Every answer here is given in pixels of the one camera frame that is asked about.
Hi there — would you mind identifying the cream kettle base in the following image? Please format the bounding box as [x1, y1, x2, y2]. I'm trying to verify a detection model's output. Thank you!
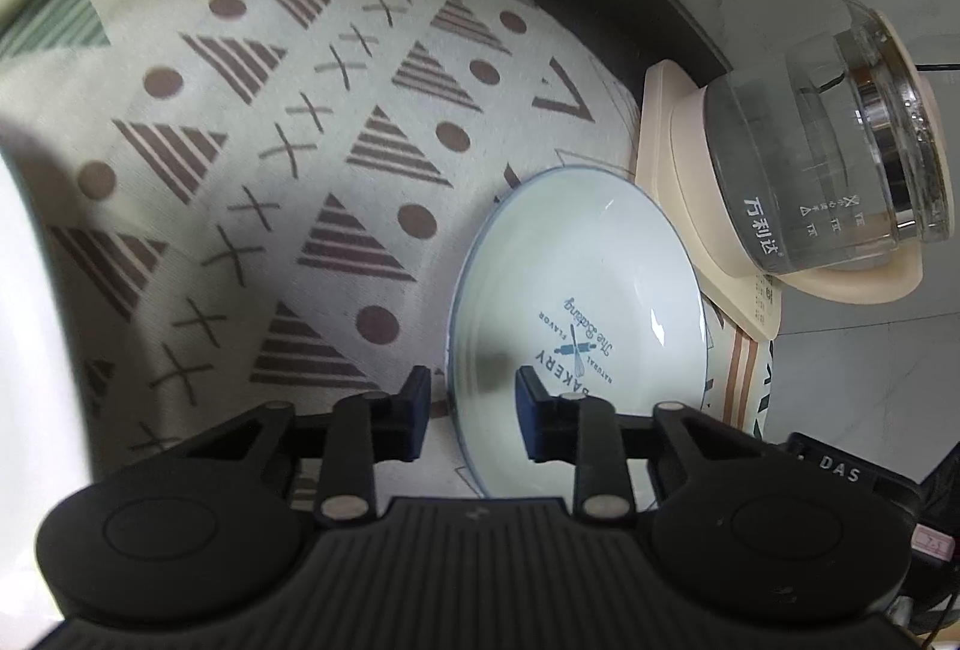
[636, 61, 928, 343]

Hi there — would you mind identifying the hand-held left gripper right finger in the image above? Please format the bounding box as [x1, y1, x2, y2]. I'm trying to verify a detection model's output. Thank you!
[514, 367, 775, 522]

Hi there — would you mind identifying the patterned fringed table cloth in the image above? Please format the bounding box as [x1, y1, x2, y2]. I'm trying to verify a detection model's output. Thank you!
[0, 0, 782, 516]

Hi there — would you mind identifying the white plate with rolling-pin print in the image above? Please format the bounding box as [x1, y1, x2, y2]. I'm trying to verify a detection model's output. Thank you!
[446, 166, 710, 498]

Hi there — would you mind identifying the glass electric kettle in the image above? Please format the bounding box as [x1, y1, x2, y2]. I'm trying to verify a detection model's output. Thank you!
[701, 0, 948, 277]

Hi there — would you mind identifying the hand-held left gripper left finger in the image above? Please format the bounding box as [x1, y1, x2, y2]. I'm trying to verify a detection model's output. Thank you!
[178, 365, 434, 528]

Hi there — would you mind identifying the white plate with small marks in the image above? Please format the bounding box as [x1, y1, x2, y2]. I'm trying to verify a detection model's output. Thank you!
[0, 155, 95, 621]

